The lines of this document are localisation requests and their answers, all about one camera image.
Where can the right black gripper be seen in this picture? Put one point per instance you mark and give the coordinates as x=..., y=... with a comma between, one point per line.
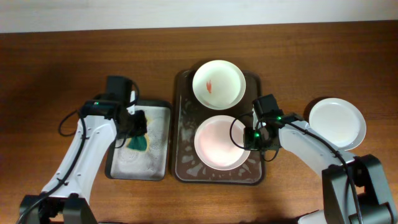
x=249, y=142

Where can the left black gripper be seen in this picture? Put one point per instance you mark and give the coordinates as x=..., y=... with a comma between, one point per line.
x=143, y=126

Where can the green yellow sponge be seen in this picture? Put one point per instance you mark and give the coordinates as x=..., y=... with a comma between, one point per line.
x=137, y=135

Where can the white plate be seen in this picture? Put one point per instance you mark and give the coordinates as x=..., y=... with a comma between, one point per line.
x=218, y=142
x=219, y=84
x=338, y=121

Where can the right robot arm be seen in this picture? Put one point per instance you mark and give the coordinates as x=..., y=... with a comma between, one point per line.
x=355, y=188

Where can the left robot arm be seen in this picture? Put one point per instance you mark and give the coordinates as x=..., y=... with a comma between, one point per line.
x=101, y=123

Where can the small soapy metal tray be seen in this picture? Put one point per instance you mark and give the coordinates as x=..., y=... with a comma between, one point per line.
x=143, y=157

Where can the large brown tray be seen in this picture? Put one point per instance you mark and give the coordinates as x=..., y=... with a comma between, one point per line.
x=189, y=113

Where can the white plate top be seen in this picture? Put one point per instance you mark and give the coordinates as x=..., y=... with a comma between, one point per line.
x=219, y=84

